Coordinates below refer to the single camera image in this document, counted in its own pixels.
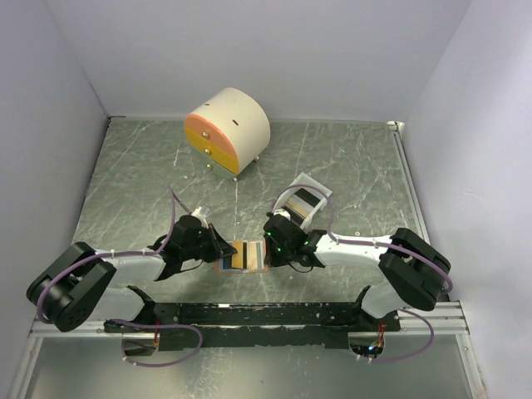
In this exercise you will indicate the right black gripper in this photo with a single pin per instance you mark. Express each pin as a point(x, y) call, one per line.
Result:
point(273, 261)

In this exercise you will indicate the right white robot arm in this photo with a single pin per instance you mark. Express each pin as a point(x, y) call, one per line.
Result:
point(415, 274)

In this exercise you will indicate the cream round drawer cabinet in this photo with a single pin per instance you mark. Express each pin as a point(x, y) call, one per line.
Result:
point(229, 131)

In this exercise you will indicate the white plastic card bin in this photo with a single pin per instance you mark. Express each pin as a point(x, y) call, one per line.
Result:
point(306, 181)

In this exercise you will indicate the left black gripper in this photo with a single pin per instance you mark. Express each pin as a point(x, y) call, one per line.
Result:
point(217, 241)

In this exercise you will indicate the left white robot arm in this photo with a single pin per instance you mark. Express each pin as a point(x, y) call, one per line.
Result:
point(85, 284)

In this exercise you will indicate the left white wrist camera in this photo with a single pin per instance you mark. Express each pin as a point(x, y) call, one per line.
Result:
point(201, 212)

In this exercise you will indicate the stack of cards in bin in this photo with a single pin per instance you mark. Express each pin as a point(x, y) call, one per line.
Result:
point(302, 205)

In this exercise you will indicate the pink leather card holder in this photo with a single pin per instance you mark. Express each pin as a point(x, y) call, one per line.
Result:
point(234, 270)

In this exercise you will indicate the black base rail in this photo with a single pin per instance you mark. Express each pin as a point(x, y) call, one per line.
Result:
point(255, 324)

